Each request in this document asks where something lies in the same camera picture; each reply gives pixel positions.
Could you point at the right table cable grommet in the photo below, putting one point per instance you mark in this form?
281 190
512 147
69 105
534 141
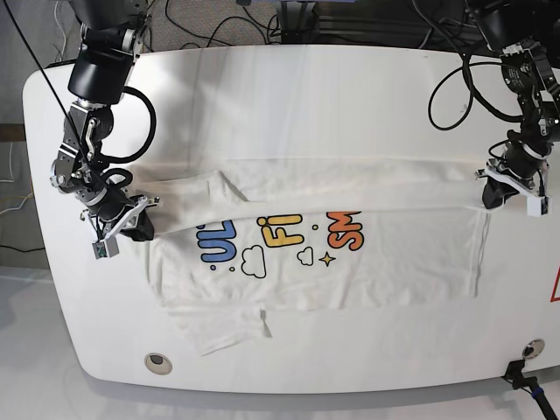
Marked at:
533 349

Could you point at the left table cable grommet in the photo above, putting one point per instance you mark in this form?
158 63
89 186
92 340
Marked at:
158 364

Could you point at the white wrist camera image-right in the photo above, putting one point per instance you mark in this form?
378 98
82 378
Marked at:
537 206

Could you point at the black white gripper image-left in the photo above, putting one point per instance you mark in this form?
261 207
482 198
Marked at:
122 216

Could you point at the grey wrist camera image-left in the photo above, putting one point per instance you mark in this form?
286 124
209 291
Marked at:
105 248

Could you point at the table cable grommet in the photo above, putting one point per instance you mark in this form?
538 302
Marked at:
158 364
533 349

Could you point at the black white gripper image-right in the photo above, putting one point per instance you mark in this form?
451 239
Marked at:
514 168

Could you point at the black table clamp with cable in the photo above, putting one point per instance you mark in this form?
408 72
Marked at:
517 380

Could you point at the white printed T-shirt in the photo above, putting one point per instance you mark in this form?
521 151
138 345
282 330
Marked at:
240 239

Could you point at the black aluminium frame stand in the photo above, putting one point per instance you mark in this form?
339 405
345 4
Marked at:
298 21

